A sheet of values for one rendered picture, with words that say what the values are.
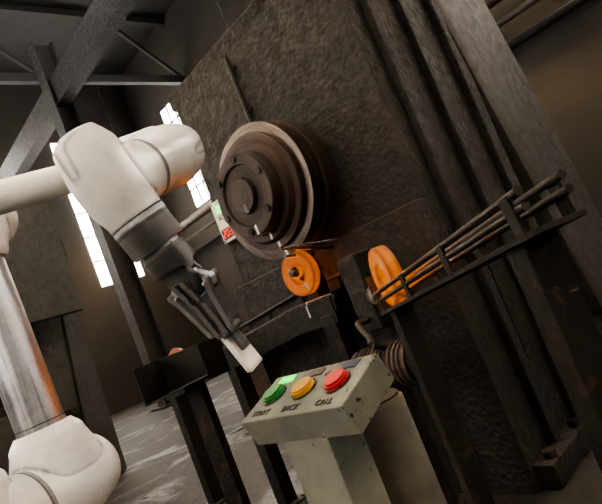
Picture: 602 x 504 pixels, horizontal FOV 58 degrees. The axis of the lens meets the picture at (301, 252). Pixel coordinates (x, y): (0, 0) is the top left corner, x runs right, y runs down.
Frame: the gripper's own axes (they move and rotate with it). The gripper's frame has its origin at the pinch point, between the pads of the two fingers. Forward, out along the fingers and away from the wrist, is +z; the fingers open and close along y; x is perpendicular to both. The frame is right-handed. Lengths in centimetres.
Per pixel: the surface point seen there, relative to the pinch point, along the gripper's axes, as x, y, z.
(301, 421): 6.0, -9.7, 10.9
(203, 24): -850, 688, -326
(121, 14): -474, 471, -286
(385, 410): -8.8, -8.6, 22.9
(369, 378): -0.8, -19.2, 10.9
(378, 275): -56, 16, 18
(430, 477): -7.4, -9.0, 36.7
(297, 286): -73, 63, 17
